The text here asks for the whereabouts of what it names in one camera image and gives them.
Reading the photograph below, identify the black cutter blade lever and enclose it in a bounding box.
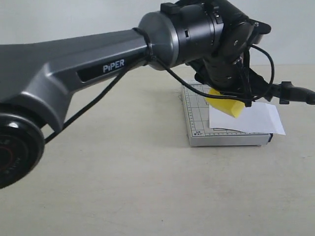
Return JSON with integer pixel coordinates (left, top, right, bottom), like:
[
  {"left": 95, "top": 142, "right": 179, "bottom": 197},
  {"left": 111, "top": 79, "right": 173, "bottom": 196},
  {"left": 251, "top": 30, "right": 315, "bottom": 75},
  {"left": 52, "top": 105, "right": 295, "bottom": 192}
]
[{"left": 264, "top": 81, "right": 315, "bottom": 105}]

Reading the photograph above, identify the white paper sheet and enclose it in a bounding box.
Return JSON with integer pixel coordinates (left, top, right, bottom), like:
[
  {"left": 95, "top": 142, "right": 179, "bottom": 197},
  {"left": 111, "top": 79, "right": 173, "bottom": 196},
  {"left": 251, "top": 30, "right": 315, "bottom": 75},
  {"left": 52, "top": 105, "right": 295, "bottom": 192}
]
[{"left": 209, "top": 102, "right": 286, "bottom": 135}]

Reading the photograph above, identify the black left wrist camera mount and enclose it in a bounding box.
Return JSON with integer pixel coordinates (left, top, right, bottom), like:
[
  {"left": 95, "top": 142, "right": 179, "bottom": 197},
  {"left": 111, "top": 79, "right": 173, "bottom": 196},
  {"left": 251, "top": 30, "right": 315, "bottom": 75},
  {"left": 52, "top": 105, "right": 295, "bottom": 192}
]
[{"left": 248, "top": 19, "right": 272, "bottom": 45}]

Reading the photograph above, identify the grey paper cutter base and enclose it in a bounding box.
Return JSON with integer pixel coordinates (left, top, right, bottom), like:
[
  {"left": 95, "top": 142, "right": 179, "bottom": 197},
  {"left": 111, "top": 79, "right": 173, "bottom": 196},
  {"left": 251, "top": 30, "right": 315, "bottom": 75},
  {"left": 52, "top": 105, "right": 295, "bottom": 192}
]
[{"left": 181, "top": 86, "right": 273, "bottom": 147}]

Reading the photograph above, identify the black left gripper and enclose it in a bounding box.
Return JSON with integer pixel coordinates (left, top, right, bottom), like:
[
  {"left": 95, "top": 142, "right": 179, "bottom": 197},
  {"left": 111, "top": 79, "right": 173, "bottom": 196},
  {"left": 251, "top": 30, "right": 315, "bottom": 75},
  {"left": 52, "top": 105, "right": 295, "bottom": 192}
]
[{"left": 193, "top": 49, "right": 268, "bottom": 101}]

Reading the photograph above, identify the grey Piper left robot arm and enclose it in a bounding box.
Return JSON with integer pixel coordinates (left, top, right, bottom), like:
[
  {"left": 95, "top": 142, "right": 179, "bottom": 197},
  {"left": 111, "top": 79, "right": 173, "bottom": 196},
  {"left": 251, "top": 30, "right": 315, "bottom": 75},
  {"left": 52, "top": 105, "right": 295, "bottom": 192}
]
[{"left": 0, "top": 0, "right": 271, "bottom": 188}]

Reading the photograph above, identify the yellow foam cube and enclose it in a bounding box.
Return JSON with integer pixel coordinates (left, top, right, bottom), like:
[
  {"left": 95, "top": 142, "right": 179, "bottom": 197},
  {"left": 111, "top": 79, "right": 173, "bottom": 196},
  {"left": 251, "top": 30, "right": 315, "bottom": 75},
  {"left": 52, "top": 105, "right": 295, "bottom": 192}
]
[{"left": 205, "top": 98, "right": 245, "bottom": 118}]

